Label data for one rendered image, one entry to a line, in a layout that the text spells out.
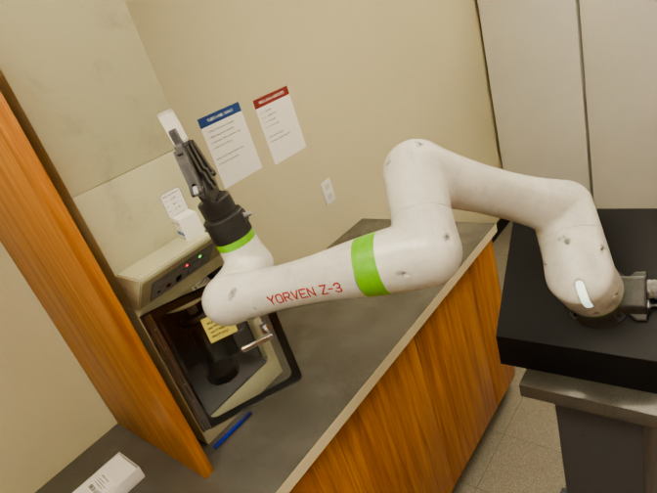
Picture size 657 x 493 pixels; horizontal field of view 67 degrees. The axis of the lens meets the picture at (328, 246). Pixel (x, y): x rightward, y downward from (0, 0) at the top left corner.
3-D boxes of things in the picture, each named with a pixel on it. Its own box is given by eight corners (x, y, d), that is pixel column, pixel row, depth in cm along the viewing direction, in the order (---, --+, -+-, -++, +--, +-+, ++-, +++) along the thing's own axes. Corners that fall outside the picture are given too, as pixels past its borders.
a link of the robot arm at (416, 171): (597, 175, 112) (404, 115, 89) (620, 241, 105) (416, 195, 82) (550, 201, 123) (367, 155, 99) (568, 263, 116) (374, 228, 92)
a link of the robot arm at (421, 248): (462, 222, 92) (446, 194, 82) (475, 287, 87) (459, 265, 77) (372, 246, 100) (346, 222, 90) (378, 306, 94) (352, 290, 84)
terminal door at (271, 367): (205, 429, 138) (142, 314, 122) (302, 378, 146) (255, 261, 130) (206, 431, 138) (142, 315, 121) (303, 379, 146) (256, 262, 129)
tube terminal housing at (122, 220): (161, 419, 157) (30, 199, 125) (235, 354, 177) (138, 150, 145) (207, 445, 140) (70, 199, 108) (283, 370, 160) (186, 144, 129)
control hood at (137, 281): (133, 310, 121) (113, 275, 117) (229, 244, 141) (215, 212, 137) (157, 317, 113) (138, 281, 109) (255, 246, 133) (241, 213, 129)
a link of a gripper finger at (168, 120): (175, 146, 102) (174, 147, 102) (157, 113, 99) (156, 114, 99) (188, 140, 102) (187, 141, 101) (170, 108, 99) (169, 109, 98)
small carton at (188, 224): (181, 238, 126) (170, 217, 124) (197, 229, 128) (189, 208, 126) (188, 242, 122) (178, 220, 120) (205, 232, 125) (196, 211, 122)
